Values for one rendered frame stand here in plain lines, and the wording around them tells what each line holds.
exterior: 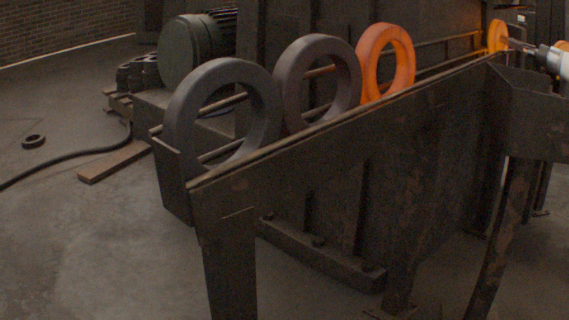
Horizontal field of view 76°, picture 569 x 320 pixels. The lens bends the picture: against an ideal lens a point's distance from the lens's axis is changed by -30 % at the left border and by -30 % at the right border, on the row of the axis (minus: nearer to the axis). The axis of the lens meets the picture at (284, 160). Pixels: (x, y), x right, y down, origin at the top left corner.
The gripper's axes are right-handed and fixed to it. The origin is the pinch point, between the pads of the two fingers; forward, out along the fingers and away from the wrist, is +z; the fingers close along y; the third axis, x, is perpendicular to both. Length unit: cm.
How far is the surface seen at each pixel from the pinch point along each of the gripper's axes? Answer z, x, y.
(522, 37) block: -3.6, 1.3, 20.6
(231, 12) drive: 125, -19, -13
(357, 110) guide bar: -4, -11, -85
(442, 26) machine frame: 6.9, 1.1, -34.1
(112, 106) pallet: 224, -91, -34
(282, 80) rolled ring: -1, -5, -99
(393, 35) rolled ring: -1, 1, -72
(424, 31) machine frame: 6.7, -0.2, -45.2
